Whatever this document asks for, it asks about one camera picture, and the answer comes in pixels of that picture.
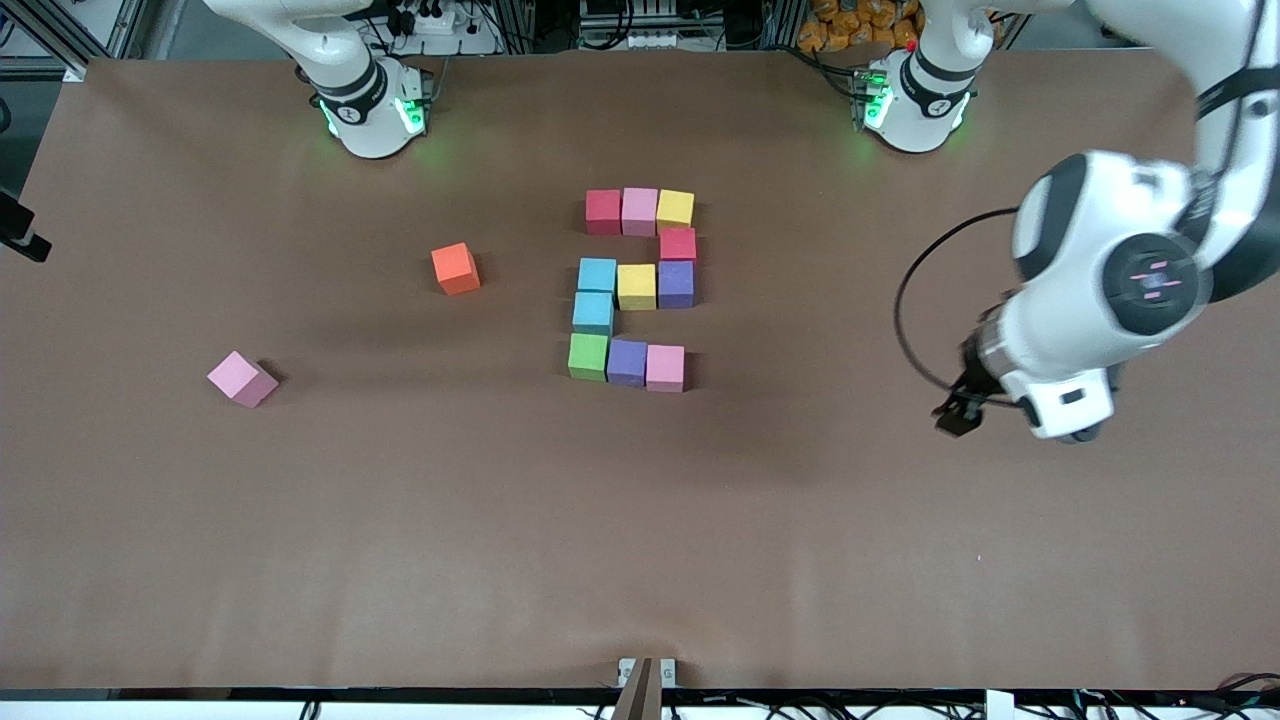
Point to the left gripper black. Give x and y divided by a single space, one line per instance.
968 381

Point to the light pink foam cube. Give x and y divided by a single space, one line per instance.
665 368
641 212
238 375

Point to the purple foam cube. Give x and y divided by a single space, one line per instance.
676 285
627 362

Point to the deep pink foam cube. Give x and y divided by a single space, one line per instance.
603 212
678 244

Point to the yellow foam cube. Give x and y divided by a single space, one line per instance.
637 287
676 208

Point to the green foam cube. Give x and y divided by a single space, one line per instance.
588 357

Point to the cyan foam cube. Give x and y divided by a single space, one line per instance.
593 313
597 275

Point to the right white Franka arm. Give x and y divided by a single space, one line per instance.
360 100

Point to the left white Franka arm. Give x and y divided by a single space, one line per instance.
1150 280

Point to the orange snack bags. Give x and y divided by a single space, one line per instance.
850 25

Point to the metal equipment rack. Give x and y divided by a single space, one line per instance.
650 40

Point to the orange foam cube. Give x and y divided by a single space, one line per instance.
455 265

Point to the white table edge strip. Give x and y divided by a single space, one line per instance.
200 710

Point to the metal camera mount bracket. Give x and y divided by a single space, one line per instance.
645 690

